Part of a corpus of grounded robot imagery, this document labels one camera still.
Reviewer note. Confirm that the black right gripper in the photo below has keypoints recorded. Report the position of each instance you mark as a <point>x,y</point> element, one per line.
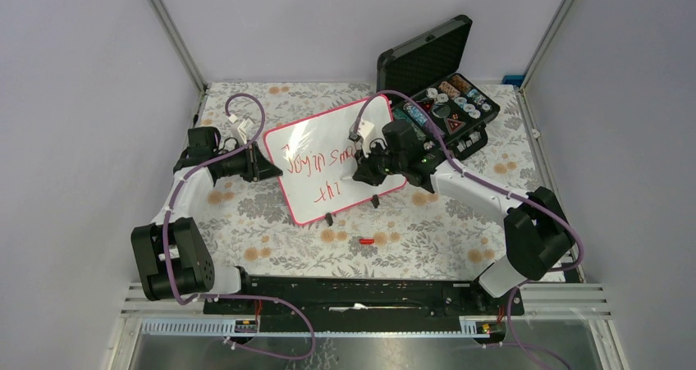
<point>365,171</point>

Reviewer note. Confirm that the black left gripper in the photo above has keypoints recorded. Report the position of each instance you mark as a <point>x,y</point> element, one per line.
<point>257,167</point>

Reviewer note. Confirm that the pink framed whiteboard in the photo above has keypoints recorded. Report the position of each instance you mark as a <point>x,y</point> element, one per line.
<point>314,153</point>

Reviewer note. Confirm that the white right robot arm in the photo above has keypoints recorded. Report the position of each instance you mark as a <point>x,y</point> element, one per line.
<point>536,233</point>

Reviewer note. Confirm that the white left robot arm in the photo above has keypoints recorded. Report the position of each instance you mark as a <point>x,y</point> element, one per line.
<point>171,244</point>

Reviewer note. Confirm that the black poker chip case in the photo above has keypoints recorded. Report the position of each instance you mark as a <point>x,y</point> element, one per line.
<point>426,69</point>

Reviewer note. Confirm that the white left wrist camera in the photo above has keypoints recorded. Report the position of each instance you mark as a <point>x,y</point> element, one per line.
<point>240,129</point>

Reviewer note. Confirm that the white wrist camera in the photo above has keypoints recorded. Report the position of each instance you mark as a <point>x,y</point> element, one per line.
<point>363,133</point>
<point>240,129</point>

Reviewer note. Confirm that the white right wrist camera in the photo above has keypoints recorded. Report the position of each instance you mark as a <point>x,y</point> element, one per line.
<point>363,133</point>

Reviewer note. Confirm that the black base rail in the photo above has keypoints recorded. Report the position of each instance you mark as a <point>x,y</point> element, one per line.
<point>333,304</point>

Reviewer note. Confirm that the white cable duct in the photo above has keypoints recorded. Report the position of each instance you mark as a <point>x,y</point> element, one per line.
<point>234,328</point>

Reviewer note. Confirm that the blue object behind frame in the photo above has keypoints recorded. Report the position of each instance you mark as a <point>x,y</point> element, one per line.
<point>514,80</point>

